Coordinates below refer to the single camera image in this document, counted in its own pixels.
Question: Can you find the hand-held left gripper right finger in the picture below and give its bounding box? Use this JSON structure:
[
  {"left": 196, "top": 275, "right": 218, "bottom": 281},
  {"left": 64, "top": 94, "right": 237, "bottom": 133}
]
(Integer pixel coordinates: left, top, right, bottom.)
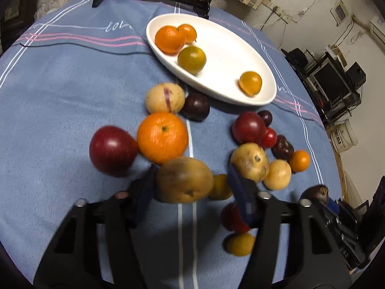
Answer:
[{"left": 227, "top": 164, "right": 352, "bottom": 289}]

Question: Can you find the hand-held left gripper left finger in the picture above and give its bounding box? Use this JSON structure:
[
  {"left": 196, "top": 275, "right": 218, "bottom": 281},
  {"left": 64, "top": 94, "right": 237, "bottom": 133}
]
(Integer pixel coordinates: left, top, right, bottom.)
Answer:
[{"left": 33, "top": 164, "right": 160, "bottom": 289}]

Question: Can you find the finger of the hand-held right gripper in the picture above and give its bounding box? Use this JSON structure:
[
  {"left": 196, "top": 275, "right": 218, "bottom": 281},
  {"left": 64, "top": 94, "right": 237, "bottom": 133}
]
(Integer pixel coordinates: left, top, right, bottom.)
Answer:
[{"left": 324, "top": 198, "right": 370, "bottom": 270}]

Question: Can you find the brownish yellow round fruit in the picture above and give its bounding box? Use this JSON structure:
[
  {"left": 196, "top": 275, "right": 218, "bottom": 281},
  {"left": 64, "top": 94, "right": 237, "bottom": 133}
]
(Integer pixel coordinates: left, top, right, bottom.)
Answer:
[{"left": 155, "top": 157, "right": 215, "bottom": 204}]

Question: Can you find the large dark purple water chestnut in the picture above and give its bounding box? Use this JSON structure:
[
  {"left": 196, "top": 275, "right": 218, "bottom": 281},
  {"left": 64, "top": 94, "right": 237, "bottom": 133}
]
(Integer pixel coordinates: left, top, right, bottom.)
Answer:
[{"left": 181, "top": 93, "right": 210, "bottom": 122}]

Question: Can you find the yellow pepino melon purple stripe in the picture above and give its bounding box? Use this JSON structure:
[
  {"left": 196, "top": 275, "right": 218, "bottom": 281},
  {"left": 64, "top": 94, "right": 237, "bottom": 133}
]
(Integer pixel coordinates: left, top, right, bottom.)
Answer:
[{"left": 146, "top": 82, "right": 185, "bottom": 114}]

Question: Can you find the white oval plate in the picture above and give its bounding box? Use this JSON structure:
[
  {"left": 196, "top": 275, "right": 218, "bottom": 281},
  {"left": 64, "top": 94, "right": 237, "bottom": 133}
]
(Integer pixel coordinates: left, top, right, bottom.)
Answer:
[{"left": 146, "top": 13, "right": 277, "bottom": 106}]

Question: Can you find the small yellow green citrus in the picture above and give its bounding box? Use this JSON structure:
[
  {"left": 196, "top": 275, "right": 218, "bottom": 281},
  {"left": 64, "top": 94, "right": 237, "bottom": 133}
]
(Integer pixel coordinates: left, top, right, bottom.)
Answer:
[{"left": 208, "top": 174, "right": 233, "bottom": 201}]

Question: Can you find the yellow fruit with stem mark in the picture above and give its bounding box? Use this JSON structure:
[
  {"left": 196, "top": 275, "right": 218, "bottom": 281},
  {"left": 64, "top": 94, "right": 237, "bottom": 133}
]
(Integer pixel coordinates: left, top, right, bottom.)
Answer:
[{"left": 230, "top": 142, "right": 270, "bottom": 184}]

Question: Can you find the pale yellow round fruit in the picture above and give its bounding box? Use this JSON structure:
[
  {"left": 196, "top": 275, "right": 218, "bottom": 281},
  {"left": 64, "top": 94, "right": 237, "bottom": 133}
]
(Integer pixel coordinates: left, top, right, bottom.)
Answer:
[{"left": 263, "top": 159, "right": 292, "bottom": 191}]

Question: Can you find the large dark red fruit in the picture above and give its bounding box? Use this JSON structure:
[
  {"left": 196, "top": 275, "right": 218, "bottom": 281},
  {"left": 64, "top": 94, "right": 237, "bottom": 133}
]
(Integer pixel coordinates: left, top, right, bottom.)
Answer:
[{"left": 89, "top": 125, "right": 139, "bottom": 177}]

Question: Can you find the large orange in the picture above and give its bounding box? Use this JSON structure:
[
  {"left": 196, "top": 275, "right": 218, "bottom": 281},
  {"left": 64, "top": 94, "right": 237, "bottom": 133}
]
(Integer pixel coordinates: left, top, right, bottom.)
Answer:
[{"left": 137, "top": 112, "right": 189, "bottom": 165}]

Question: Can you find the small red cherry tomato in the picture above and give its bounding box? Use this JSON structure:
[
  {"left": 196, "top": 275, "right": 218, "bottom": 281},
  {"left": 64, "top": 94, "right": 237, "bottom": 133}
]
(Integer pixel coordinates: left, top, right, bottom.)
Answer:
[{"left": 259, "top": 127, "right": 278, "bottom": 149}]

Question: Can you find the small orange kumquat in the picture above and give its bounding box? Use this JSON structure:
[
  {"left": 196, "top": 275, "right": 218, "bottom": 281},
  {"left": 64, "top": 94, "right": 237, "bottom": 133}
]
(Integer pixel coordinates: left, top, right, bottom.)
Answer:
[
  {"left": 177, "top": 23, "right": 197, "bottom": 44},
  {"left": 239, "top": 71, "right": 262, "bottom": 97},
  {"left": 288, "top": 150, "right": 310, "bottom": 173}
]

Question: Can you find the white plastic bucket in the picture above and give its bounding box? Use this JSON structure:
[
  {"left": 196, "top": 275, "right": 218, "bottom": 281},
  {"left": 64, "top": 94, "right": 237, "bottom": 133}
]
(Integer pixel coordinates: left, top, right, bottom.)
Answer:
[{"left": 329, "top": 120, "right": 359, "bottom": 153}]

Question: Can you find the small dark purple fruit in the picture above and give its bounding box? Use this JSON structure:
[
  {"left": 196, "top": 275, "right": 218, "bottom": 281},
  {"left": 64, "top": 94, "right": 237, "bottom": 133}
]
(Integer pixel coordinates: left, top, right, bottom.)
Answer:
[{"left": 257, "top": 110, "right": 273, "bottom": 127}]

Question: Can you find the black monitor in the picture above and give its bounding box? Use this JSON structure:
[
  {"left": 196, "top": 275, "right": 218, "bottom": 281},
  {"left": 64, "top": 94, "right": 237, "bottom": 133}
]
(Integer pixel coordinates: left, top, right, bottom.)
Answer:
[{"left": 313, "top": 62, "right": 352, "bottom": 101}]

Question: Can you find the greenish yellow tangerine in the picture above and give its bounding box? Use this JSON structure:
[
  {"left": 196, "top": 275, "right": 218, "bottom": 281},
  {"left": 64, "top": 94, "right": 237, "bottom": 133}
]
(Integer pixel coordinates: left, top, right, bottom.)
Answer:
[{"left": 177, "top": 46, "right": 207, "bottom": 75}]

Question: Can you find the black speaker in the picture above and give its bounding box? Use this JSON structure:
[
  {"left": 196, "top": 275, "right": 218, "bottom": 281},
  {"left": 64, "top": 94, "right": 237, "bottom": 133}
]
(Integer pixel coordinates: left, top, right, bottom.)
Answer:
[{"left": 346, "top": 62, "right": 367, "bottom": 87}]

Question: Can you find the blue striped tablecloth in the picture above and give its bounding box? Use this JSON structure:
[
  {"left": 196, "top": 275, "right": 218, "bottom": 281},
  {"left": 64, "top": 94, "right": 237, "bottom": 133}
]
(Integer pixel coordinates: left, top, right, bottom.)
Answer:
[{"left": 0, "top": 0, "right": 343, "bottom": 289}]

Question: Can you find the black equipment rack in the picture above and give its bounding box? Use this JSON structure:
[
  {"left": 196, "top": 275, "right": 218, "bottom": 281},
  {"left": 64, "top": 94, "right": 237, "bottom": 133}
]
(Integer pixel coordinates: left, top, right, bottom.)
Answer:
[{"left": 281, "top": 47, "right": 362, "bottom": 125}]

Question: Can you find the medium orange tangerine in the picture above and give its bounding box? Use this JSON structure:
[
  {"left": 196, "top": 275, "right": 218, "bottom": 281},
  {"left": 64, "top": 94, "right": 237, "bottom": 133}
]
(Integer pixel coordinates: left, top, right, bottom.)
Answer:
[{"left": 154, "top": 26, "right": 186, "bottom": 55}]

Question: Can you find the white air conditioner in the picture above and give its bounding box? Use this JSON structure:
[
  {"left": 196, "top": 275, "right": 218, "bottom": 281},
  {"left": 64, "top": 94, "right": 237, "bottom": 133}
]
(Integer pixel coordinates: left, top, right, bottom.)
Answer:
[{"left": 369, "top": 16, "right": 385, "bottom": 42}]

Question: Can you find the clear plastic bag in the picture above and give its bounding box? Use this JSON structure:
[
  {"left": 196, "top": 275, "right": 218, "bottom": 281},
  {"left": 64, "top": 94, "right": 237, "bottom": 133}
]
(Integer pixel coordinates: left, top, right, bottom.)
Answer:
[{"left": 35, "top": 0, "right": 62, "bottom": 17}]

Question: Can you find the dark wooden cabinet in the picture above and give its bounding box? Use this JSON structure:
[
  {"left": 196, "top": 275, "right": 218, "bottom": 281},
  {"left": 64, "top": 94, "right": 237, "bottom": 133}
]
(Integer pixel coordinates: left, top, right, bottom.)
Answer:
[{"left": 0, "top": 0, "right": 41, "bottom": 53}]

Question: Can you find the white wall panel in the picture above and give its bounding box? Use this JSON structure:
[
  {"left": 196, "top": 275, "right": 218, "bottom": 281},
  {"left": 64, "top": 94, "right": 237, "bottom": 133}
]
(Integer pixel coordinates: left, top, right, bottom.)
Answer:
[{"left": 330, "top": 0, "right": 350, "bottom": 25}]

